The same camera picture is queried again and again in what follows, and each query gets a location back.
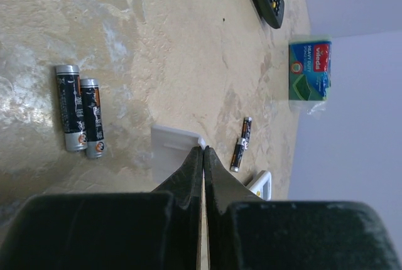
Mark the left black grey battery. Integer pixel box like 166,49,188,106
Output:
230,138,248,172

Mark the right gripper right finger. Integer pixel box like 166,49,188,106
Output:
204,147,401,269

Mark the right black purple battery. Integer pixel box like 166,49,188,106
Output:
80,78,106,159

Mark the black grey battery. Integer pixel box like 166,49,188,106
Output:
230,138,248,172
241,117,253,143

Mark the white battery cover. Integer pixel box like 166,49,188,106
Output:
151,124,206,184

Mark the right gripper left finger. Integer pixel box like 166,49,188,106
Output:
1,147,204,269

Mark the blue green sponge pack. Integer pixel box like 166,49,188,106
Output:
288,35,332,116

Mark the left black purple battery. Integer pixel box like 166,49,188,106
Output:
55,65,87,152

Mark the right black grey battery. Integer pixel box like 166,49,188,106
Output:
241,117,253,143

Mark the black purple battery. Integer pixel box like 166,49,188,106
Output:
55,65,87,152
80,78,106,159

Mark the white grey remote control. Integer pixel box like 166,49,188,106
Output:
246,171,272,201

